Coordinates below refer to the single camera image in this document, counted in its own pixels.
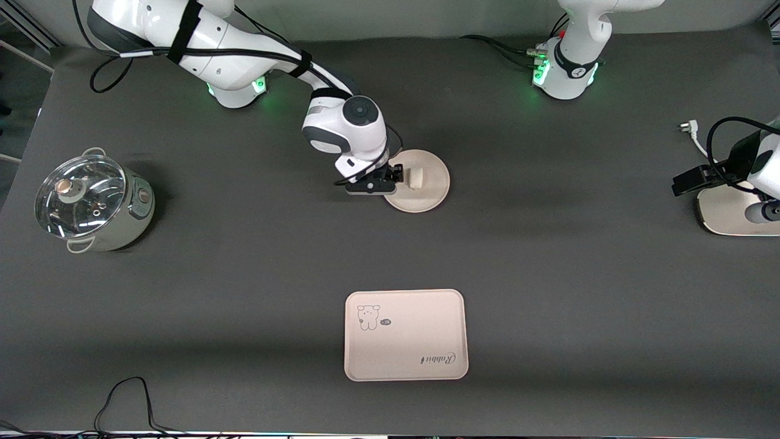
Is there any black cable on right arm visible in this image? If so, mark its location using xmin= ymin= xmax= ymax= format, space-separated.
xmin=72 ymin=0 xmax=404 ymax=186

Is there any aluminium frame strut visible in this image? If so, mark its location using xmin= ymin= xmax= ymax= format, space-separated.
xmin=0 ymin=0 xmax=63 ymax=55

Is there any clear glass pot lid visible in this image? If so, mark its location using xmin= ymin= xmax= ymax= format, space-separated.
xmin=35 ymin=155 xmax=127 ymax=238

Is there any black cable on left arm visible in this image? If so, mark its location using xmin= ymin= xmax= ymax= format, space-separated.
xmin=706 ymin=116 xmax=780 ymax=191

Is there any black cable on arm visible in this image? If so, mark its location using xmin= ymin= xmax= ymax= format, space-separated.
xmin=72 ymin=0 xmax=404 ymax=186
xmin=706 ymin=116 xmax=780 ymax=191

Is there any white power cord with plug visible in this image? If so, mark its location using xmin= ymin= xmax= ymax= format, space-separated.
xmin=678 ymin=120 xmax=711 ymax=161

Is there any pale green electric cooking pot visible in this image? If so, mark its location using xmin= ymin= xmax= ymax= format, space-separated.
xmin=34 ymin=147 xmax=156 ymax=254

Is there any beige toaster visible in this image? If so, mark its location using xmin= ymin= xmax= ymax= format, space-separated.
xmin=697 ymin=182 xmax=780 ymax=237

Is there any beige rabbit print tray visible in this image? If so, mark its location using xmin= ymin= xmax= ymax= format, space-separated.
xmin=344 ymin=289 xmax=469 ymax=382

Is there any black right arm base cable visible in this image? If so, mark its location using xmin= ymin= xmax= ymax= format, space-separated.
xmin=230 ymin=5 xmax=292 ymax=46

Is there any thin black looped cable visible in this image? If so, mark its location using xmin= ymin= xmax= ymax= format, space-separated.
xmin=93 ymin=376 xmax=183 ymax=437

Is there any dark grey table mat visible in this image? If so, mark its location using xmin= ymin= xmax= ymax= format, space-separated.
xmin=0 ymin=21 xmax=780 ymax=435

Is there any round beige plate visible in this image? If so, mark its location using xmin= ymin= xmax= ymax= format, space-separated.
xmin=383 ymin=149 xmax=451 ymax=213

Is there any black arm base cable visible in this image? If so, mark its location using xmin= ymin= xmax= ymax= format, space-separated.
xmin=460 ymin=11 xmax=570 ymax=71
xmin=230 ymin=5 xmax=292 ymax=46

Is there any black left arm base cable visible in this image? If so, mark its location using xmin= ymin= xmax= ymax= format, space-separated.
xmin=460 ymin=11 xmax=570 ymax=71

